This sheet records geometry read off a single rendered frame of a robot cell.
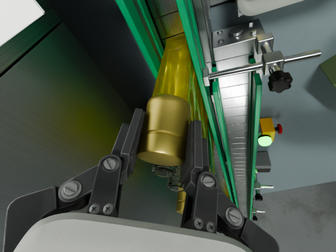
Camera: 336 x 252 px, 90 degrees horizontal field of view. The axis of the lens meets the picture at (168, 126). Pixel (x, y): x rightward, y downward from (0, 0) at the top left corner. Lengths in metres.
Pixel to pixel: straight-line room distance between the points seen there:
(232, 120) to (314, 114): 0.36
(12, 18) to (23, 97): 0.08
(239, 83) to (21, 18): 0.39
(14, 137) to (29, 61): 0.09
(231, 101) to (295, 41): 0.22
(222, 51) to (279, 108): 0.42
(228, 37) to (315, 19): 0.23
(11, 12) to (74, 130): 0.14
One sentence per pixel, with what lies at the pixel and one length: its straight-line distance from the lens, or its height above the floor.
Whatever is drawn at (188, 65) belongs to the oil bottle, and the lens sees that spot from 0.28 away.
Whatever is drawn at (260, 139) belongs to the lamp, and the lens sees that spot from 0.72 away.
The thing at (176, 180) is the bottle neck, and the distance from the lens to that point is 0.24.
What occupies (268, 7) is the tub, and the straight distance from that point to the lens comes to 0.41.
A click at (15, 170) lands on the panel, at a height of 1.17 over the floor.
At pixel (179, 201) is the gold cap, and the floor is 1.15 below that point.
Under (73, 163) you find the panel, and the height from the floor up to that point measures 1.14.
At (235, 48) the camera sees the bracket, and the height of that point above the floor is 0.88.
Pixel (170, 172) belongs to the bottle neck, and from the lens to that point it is 0.21.
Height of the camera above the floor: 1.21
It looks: 36 degrees down
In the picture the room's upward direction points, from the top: 171 degrees counter-clockwise
